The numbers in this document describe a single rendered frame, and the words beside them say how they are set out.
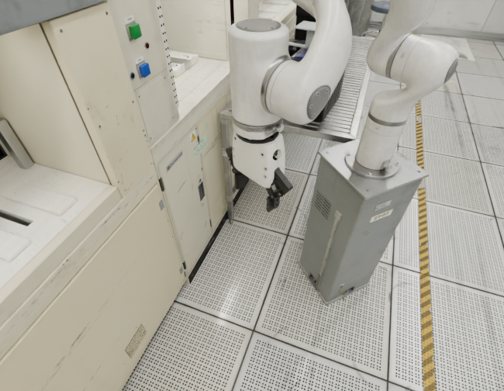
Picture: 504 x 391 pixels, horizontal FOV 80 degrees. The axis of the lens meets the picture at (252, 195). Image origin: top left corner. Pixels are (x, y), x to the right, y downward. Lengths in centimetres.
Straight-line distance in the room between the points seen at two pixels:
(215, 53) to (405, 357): 167
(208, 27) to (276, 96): 125
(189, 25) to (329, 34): 131
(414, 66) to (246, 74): 60
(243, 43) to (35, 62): 55
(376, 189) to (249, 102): 70
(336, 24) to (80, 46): 56
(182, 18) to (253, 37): 128
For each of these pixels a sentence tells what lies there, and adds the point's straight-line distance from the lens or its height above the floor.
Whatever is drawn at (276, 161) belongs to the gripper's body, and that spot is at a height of 112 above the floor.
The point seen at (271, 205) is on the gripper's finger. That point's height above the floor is 102.
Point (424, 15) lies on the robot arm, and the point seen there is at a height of 126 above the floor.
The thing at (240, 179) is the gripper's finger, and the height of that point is 102.
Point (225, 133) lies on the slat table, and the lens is 146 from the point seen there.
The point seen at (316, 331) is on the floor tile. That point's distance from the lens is 158.
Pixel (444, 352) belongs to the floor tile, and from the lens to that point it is 175.
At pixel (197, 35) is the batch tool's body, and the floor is 97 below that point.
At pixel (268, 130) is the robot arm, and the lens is 49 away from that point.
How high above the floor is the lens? 145
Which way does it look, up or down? 44 degrees down
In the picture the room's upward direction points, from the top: straight up
